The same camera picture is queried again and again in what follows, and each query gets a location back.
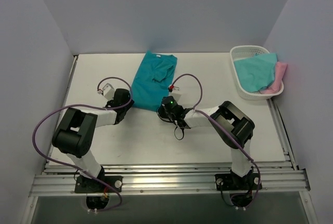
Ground teal t shirt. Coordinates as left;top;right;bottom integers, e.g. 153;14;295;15
131;51;177;111

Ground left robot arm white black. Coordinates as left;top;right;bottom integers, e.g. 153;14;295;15
52;88;134;192

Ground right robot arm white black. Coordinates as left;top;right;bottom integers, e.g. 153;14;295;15
157;96;255;189

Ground white plastic laundry basket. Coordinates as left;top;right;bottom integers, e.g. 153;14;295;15
229;45;287;100

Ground light teal shirt in basket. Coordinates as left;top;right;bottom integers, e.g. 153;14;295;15
234;53;277;93

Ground pink shirt in basket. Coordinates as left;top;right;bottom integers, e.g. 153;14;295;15
260;61;288;94

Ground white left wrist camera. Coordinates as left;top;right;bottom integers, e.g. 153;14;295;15
97;83;116;101

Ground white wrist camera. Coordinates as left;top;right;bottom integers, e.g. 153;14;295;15
97;83;116;101
168;85;182;101

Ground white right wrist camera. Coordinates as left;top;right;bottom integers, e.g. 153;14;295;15
168;85;182;101

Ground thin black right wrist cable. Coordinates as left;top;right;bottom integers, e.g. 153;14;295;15
173;126;186;141

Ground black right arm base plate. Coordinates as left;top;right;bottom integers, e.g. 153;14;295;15
214;173;259;191

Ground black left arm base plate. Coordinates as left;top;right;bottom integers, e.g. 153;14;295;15
74;174;123;193

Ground aluminium rail frame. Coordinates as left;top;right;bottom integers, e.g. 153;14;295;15
28;96;312;197

